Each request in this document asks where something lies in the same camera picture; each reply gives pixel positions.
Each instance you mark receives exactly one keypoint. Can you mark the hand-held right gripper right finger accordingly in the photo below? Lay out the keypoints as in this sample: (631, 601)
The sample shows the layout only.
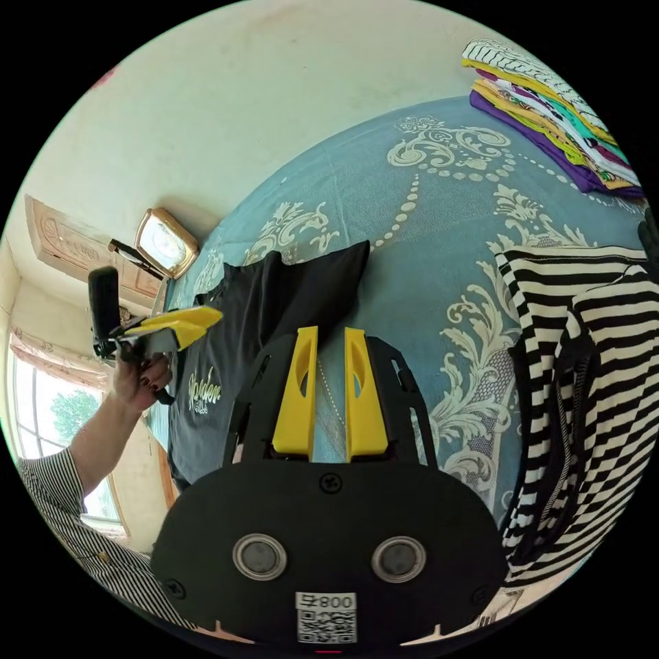
(364, 407)

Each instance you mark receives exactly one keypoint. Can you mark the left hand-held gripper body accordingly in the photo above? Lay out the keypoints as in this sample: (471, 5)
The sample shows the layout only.
(128, 344)

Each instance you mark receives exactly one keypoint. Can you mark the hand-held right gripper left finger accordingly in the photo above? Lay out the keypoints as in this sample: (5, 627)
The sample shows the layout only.
(296, 401)

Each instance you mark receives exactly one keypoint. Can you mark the black t-shirt with print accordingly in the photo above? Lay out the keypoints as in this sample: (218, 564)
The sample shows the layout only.
(257, 314)

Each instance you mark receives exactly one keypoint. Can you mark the person's left forearm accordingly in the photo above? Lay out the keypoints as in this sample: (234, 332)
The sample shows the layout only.
(100, 443)

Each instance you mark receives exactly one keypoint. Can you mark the black and white striped shirt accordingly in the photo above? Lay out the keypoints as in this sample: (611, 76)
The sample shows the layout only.
(618, 391)

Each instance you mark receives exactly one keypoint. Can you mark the person's left hand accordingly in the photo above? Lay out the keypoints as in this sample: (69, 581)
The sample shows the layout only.
(138, 383)

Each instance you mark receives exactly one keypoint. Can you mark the gold framed clock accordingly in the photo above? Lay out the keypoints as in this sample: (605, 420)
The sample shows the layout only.
(166, 247)

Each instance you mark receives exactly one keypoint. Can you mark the patterned curtain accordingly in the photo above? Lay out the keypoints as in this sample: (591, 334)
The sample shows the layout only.
(51, 358)

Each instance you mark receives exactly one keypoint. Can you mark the carved wooden cupboard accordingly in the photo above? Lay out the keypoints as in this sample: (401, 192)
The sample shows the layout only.
(67, 247)

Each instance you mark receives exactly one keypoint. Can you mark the window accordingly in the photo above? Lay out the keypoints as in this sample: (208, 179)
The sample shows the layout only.
(46, 432)

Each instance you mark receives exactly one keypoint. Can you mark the pile of clothes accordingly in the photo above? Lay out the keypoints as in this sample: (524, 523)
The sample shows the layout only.
(546, 110)

